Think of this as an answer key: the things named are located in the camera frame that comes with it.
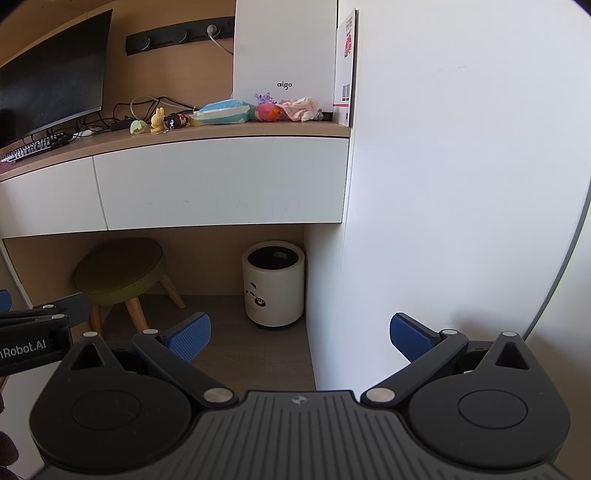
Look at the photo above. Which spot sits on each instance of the white small device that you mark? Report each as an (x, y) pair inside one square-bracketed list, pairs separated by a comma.
[(84, 133)]

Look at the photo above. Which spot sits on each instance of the green plush toy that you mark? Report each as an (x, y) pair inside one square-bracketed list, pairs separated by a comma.
[(137, 126)]

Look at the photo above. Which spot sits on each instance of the pink white frilly cloth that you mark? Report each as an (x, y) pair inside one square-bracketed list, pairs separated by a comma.
[(302, 108)]

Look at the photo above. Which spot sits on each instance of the white panda face bin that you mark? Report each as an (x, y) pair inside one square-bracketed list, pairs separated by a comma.
[(272, 295)]

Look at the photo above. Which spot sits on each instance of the black power adapter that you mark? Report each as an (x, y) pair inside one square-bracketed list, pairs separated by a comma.
[(122, 124)]

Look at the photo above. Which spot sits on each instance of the olive green stool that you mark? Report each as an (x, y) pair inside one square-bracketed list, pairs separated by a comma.
[(120, 265)]

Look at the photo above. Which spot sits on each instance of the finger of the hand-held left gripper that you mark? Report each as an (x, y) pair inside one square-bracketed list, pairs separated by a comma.
[(4, 300)]

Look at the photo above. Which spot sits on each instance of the black computer monitor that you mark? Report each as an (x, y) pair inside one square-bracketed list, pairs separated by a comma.
[(55, 78)]

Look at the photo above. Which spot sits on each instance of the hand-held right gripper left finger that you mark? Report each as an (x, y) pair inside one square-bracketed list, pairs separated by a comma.
[(191, 339)]

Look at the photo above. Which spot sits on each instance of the purple flower ornament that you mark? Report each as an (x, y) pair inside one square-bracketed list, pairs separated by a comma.
[(264, 98)]

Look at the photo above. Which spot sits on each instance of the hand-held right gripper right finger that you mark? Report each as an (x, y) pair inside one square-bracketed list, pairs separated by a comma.
[(408, 337)]

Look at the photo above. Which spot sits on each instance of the dark small figurine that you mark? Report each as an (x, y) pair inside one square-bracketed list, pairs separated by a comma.
[(174, 121)]

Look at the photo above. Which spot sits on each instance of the black wall socket rail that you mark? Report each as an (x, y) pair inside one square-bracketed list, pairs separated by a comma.
[(157, 39)]

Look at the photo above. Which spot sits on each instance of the white computer case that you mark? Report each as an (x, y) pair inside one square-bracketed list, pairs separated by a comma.
[(284, 41)]

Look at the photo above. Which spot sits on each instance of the blue white tissue pack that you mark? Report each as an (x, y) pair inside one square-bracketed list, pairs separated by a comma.
[(221, 113)]

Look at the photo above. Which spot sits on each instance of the wide white drawer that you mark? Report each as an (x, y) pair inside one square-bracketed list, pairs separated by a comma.
[(221, 182)]

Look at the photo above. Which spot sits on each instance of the yellow bunny toy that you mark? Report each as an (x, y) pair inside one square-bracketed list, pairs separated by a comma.
[(157, 119)]

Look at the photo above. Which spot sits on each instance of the black keyboard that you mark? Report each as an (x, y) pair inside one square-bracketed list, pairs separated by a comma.
[(32, 148)]

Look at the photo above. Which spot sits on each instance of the white red printed box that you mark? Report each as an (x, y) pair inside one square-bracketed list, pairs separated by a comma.
[(346, 60)]

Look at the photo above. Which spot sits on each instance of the narrow white drawer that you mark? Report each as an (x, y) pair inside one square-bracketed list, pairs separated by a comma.
[(46, 198)]

